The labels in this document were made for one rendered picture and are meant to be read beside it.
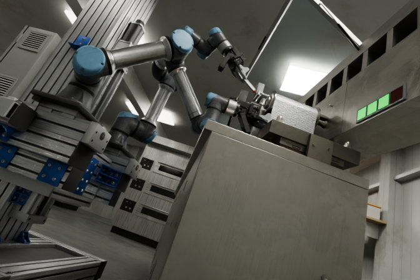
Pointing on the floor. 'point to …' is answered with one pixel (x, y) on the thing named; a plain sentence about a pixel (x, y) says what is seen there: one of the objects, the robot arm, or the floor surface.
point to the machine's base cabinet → (260, 220)
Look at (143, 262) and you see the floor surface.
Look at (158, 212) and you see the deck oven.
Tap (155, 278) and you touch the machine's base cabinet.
